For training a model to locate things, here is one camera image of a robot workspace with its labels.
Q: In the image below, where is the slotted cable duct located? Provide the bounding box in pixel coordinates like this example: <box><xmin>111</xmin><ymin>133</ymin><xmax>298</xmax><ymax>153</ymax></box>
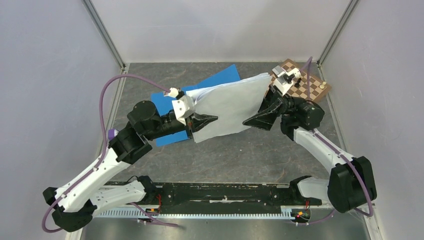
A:
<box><xmin>97</xmin><ymin>206</ymin><xmax>311</xmax><ymax>220</ymax></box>

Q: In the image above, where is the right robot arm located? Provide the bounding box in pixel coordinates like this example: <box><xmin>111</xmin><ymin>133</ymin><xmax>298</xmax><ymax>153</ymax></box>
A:
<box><xmin>243</xmin><ymin>87</ymin><xmax>377</xmax><ymax>217</ymax></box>

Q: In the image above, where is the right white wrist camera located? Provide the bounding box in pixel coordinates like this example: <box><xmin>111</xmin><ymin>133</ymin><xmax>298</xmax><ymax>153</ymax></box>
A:
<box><xmin>270</xmin><ymin>65</ymin><xmax>302</xmax><ymax>96</ymax></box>

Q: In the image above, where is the purple camera stand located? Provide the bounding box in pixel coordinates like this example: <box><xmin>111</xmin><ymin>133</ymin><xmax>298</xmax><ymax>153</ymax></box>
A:
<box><xmin>107</xmin><ymin>128</ymin><xmax>119</xmax><ymax>141</ymax></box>

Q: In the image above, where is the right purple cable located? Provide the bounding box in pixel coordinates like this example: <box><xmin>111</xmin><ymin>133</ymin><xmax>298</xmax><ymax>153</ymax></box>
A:
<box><xmin>291</xmin><ymin>55</ymin><xmax>375</xmax><ymax>226</ymax></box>

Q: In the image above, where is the cream chess piece right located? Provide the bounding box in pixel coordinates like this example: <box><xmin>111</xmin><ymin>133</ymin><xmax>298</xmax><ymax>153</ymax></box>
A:
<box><xmin>319</xmin><ymin>81</ymin><xmax>327</xmax><ymax>90</ymax></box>

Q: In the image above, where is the blue file folder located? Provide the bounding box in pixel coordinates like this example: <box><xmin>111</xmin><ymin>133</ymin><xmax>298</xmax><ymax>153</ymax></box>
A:
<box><xmin>150</xmin><ymin>64</ymin><xmax>241</xmax><ymax>147</ymax></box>

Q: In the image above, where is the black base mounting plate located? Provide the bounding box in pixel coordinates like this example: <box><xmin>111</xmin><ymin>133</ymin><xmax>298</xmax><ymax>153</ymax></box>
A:
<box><xmin>105</xmin><ymin>181</ymin><xmax>323</xmax><ymax>216</ymax></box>

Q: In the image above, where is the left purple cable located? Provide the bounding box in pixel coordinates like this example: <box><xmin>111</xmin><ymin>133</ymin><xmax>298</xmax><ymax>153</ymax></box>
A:
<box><xmin>41</xmin><ymin>73</ymin><xmax>184</xmax><ymax>234</ymax></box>

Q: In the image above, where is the wooden chessboard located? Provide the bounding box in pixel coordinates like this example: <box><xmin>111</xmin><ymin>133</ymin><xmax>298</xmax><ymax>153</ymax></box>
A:
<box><xmin>287</xmin><ymin>67</ymin><xmax>332</xmax><ymax>103</ymax></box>

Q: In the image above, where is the printed white paper sheet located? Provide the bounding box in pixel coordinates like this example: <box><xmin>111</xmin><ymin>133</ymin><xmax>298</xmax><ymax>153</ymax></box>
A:
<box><xmin>185</xmin><ymin>86</ymin><xmax>217</xmax><ymax>105</ymax></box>

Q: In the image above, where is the black chess piece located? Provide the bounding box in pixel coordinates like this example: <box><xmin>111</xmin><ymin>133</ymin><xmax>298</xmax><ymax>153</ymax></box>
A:
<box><xmin>294</xmin><ymin>77</ymin><xmax>302</xmax><ymax>88</ymax></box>

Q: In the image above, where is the purple cable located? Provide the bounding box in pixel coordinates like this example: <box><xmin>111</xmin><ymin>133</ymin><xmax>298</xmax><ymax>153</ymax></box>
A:
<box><xmin>291</xmin><ymin>55</ymin><xmax>375</xmax><ymax>226</ymax></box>
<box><xmin>41</xmin><ymin>73</ymin><xmax>184</xmax><ymax>234</ymax></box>

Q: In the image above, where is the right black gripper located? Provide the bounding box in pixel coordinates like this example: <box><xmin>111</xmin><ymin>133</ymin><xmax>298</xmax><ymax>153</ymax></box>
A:
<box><xmin>234</xmin><ymin>77</ymin><xmax>307</xmax><ymax>130</ymax></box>

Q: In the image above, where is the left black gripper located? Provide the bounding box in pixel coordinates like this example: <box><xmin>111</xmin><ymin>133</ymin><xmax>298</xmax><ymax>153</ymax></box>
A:
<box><xmin>144</xmin><ymin>105</ymin><xmax>218</xmax><ymax>141</ymax></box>

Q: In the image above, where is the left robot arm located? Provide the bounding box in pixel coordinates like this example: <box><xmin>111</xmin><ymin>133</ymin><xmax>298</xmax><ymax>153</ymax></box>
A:
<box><xmin>43</xmin><ymin>99</ymin><xmax>218</xmax><ymax>232</ymax></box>

